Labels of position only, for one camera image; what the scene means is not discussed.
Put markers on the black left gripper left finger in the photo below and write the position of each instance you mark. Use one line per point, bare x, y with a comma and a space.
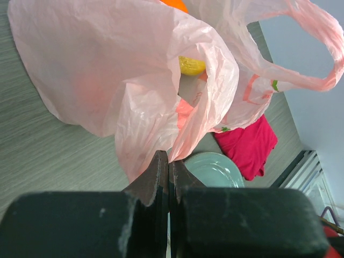
151, 181

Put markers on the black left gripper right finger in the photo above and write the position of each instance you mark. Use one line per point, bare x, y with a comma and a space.
179, 179

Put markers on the pink plastic bag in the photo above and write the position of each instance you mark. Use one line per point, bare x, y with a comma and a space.
112, 67

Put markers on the fake yellow pear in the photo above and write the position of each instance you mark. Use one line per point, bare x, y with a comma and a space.
191, 67

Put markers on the fake orange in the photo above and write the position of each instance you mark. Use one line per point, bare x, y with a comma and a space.
178, 4

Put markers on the light green plate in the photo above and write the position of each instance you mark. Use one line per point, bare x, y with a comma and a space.
215, 170

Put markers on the red folded cloth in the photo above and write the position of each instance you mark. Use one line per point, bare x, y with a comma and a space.
249, 147

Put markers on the aluminium frame rail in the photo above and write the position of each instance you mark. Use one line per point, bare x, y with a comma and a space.
306, 174

